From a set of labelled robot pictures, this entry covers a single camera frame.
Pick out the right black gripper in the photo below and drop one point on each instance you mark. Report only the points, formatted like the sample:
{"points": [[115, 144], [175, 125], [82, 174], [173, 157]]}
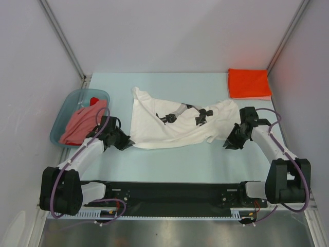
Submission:
{"points": [[232, 143]]}

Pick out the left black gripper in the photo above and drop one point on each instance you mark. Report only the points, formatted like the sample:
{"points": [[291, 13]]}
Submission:
{"points": [[125, 142]]}

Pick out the white printed t shirt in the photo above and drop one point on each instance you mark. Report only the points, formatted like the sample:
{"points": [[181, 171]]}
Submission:
{"points": [[160, 124]]}

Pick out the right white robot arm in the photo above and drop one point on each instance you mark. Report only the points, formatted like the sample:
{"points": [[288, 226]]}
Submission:
{"points": [[288, 179]]}

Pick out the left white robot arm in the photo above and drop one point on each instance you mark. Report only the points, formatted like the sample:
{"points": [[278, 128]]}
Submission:
{"points": [[62, 192]]}

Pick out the pink t shirt in basket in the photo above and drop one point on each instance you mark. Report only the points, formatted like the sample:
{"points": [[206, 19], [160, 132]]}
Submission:
{"points": [[99, 114]]}

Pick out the folded orange t shirt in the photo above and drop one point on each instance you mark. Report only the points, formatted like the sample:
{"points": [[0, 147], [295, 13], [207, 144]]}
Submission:
{"points": [[248, 83]]}

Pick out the blue plastic basket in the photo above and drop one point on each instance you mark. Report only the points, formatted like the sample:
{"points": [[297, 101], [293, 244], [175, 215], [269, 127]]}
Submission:
{"points": [[76, 100]]}

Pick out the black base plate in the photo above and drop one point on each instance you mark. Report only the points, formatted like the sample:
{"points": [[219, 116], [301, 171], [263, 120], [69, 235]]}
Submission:
{"points": [[163, 197]]}

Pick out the grey slotted cable duct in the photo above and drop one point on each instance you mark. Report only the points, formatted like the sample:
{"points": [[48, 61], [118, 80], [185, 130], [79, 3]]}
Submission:
{"points": [[105, 215]]}

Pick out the right aluminium frame post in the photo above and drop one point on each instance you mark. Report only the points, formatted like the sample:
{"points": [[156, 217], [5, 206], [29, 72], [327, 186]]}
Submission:
{"points": [[300, 12]]}

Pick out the aluminium frame post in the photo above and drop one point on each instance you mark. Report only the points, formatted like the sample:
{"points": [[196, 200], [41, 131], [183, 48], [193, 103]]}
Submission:
{"points": [[300, 12], [61, 37]]}

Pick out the left aluminium frame post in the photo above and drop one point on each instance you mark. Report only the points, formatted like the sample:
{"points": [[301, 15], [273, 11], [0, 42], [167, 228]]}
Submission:
{"points": [[61, 37]]}

